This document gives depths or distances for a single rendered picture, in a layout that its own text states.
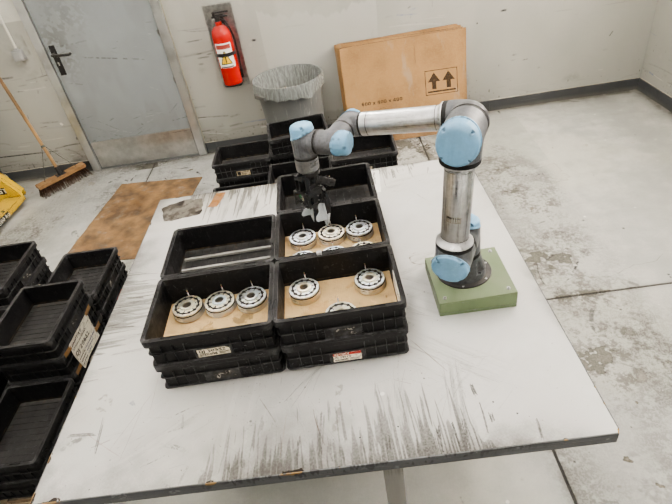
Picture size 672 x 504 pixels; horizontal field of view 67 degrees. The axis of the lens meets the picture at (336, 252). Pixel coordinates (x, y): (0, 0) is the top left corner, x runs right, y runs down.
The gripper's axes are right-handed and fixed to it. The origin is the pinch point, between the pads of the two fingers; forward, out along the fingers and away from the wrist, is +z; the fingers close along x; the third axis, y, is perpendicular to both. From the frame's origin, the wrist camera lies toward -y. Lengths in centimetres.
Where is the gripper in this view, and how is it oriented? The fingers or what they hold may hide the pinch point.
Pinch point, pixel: (321, 219)
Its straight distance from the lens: 176.7
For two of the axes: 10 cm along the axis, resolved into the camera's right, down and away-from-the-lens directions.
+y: -6.6, 5.0, -5.6
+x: 7.4, 3.0, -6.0
